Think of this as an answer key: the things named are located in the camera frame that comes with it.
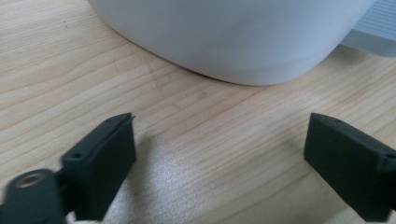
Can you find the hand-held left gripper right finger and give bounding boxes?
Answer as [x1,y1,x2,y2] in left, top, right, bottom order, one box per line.
[304,112,396,223]

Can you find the white pedal trash bin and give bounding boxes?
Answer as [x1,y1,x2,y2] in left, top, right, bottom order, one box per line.
[86,0,376,87]

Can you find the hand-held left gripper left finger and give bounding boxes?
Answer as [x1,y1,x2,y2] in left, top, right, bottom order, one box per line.
[61,112,137,222]

